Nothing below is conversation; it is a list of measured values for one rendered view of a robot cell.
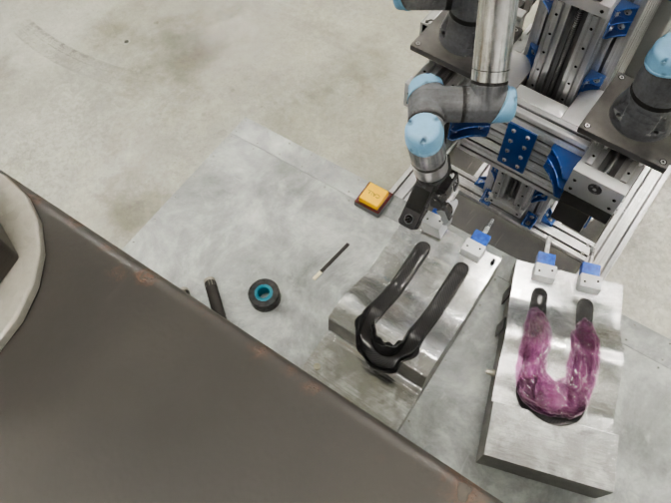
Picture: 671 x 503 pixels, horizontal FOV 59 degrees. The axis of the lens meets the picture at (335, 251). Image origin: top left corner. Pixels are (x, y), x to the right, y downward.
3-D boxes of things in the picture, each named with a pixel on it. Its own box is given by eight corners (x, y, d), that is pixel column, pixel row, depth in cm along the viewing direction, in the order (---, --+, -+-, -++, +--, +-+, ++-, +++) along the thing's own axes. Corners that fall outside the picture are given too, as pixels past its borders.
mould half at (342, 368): (408, 227, 163) (411, 200, 151) (494, 273, 155) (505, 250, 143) (302, 377, 144) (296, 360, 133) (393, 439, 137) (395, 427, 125)
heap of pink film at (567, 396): (523, 303, 144) (531, 290, 137) (599, 322, 141) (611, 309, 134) (505, 407, 133) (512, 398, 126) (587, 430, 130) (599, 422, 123)
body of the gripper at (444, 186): (460, 186, 140) (457, 157, 129) (442, 215, 138) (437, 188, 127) (432, 174, 143) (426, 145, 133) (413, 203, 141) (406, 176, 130)
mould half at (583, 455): (511, 268, 155) (521, 249, 145) (615, 293, 151) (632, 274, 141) (475, 462, 133) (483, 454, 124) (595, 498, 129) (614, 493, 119)
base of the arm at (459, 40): (457, 9, 167) (462, -21, 158) (505, 31, 162) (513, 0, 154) (427, 42, 162) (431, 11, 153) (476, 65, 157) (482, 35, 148)
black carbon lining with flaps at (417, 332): (417, 242, 153) (420, 223, 144) (474, 272, 148) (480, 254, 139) (342, 351, 140) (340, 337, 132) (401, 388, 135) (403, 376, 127)
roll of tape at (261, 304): (261, 317, 152) (259, 312, 149) (244, 295, 156) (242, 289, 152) (287, 300, 154) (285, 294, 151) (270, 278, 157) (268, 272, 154)
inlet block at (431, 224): (448, 192, 155) (447, 180, 150) (466, 199, 152) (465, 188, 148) (422, 232, 151) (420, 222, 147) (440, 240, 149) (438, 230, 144)
